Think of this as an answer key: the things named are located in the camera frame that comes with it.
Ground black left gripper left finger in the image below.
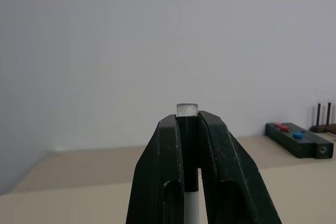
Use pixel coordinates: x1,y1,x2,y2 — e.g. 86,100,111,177
125,114,185,224

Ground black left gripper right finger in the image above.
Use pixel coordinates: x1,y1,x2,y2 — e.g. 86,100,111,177
197,110,282,224

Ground black and white marker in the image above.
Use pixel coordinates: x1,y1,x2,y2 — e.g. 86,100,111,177
175,102,202,224

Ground dark green button box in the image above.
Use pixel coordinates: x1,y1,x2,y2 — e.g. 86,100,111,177
265,122,334,159

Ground dark wooden peg stand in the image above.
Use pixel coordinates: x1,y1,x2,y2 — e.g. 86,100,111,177
308,102,336,133

